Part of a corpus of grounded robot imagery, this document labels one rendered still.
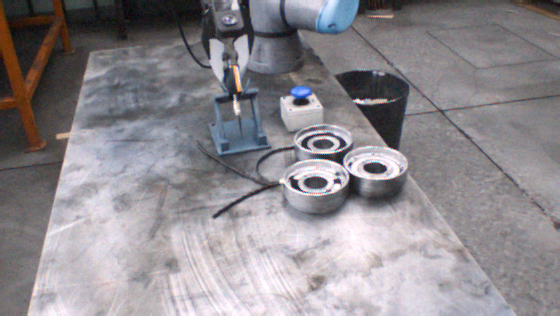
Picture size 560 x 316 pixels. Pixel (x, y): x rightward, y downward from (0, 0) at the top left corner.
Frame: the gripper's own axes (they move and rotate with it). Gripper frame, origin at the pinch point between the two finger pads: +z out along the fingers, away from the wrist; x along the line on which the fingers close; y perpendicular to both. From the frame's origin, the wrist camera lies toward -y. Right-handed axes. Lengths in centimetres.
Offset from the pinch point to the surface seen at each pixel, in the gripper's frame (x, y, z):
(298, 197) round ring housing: -4.2, -30.1, 8.8
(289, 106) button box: -10.8, -1.4, 7.3
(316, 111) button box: -15.6, -3.9, 8.0
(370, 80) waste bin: -74, 104, 53
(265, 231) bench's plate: 1.8, -32.8, 11.9
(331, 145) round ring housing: -15.1, -14.2, 10.0
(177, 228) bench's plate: 14.5, -28.0, 12.0
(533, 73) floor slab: -205, 165, 91
